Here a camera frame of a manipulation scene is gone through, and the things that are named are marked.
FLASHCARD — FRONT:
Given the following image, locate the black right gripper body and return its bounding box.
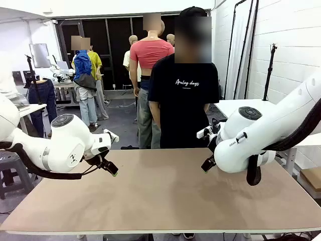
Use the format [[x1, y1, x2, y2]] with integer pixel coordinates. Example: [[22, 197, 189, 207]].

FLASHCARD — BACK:
[[207, 137, 219, 161]]

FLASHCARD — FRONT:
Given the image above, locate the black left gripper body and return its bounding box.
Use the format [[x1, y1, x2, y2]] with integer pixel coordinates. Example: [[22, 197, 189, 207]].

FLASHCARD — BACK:
[[85, 152, 109, 168]]

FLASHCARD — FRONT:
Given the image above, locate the person's right forearm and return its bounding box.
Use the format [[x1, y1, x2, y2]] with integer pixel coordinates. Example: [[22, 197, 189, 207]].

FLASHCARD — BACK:
[[149, 105, 162, 131]]

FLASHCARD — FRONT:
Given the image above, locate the person in black t-shirt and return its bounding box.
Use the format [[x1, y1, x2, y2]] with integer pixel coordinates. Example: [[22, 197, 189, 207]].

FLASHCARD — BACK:
[[147, 6, 220, 149]]

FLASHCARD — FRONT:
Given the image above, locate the mannequin torso in dark jeans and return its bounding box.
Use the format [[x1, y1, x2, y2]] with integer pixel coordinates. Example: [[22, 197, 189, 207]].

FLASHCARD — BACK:
[[28, 78, 58, 138]]

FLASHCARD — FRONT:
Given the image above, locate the grey plastic stool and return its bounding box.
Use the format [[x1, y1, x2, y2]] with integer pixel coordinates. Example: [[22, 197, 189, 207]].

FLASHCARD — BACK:
[[0, 150, 38, 200]]

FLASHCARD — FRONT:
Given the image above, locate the black slim stand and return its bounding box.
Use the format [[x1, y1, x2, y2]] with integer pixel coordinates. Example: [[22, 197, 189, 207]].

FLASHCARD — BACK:
[[262, 43, 278, 101]]

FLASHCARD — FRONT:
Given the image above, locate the figure in blue jacket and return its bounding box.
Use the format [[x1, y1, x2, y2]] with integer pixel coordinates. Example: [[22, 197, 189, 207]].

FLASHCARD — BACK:
[[71, 36, 98, 127]]

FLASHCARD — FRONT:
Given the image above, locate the person in yellow shirt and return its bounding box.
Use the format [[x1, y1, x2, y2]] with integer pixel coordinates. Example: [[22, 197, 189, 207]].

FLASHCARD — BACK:
[[86, 37, 110, 121]]

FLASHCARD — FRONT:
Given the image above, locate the white backdrop on black stand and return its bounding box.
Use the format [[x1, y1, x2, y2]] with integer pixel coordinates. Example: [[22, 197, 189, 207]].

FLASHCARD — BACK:
[[224, 0, 260, 100]]

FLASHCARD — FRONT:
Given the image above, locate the mannequin in cream shirt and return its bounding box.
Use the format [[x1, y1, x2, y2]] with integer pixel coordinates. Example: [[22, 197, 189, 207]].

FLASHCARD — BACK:
[[122, 35, 141, 98]]

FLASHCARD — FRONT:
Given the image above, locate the brown cardboard box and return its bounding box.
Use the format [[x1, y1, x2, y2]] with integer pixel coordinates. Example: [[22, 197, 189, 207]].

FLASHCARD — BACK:
[[299, 167, 321, 199]]

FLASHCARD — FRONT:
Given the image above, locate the black monitor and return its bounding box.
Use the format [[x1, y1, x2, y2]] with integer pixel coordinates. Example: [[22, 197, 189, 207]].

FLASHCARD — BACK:
[[22, 70, 36, 87]]

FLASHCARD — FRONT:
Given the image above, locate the mannequin in red top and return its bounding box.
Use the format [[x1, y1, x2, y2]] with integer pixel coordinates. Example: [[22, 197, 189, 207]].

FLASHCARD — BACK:
[[129, 12, 176, 149]]

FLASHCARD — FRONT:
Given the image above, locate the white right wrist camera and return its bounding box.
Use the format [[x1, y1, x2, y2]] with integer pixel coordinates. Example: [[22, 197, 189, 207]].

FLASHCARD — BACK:
[[196, 127, 213, 139]]

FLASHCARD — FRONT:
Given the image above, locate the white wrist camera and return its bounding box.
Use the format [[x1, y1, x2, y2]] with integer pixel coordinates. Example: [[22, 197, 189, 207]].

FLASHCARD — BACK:
[[103, 129, 119, 143], [196, 127, 213, 139]]

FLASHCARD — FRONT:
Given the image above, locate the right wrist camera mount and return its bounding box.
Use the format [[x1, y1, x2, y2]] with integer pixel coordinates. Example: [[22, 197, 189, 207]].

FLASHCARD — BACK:
[[211, 117, 221, 134]]

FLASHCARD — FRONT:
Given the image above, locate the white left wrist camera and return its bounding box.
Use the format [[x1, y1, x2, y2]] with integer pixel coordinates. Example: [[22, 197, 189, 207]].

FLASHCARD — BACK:
[[103, 129, 119, 143]]

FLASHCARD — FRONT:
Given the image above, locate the black camera tripod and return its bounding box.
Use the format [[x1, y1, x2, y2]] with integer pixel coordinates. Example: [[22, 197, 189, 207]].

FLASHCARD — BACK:
[[24, 54, 44, 105]]

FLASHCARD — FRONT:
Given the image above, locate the grey wall board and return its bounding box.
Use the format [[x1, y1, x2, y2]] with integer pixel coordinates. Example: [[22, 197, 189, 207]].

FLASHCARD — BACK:
[[29, 43, 52, 68]]

